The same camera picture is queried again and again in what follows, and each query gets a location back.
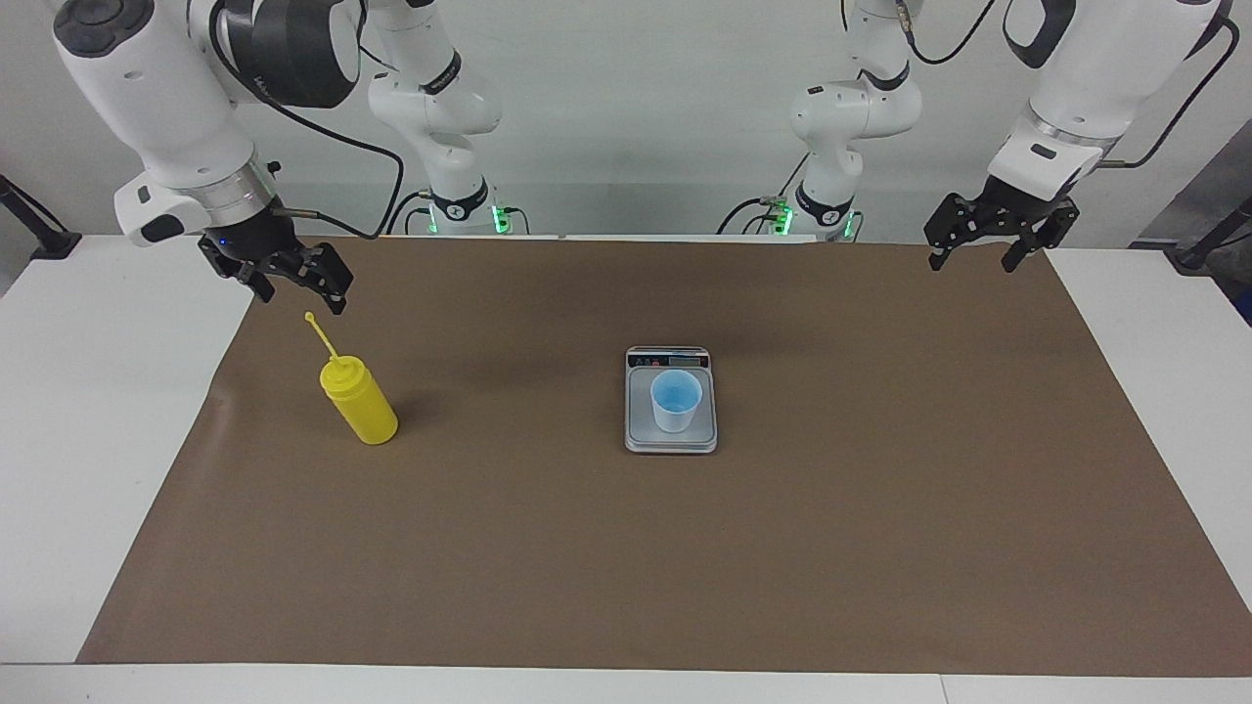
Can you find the yellow squeeze bottle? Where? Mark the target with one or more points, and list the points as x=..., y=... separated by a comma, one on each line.
x=362, y=406

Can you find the light blue cup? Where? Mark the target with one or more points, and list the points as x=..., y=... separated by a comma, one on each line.
x=676, y=411

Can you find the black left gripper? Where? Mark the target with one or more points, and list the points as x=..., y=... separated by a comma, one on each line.
x=1017, y=210

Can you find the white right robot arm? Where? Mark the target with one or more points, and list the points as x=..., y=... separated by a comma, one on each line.
x=166, y=98

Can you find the brown paper mat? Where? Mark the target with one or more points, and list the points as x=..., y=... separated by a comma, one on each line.
x=587, y=548

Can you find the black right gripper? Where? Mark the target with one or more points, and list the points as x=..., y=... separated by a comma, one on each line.
x=256, y=244

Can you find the silver digital kitchen scale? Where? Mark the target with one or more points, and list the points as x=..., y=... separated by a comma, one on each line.
x=638, y=430

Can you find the black clamp stand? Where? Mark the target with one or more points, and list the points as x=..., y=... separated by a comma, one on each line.
x=1208, y=240
x=39, y=230

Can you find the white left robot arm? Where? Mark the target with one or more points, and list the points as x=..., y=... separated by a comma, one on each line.
x=1095, y=68

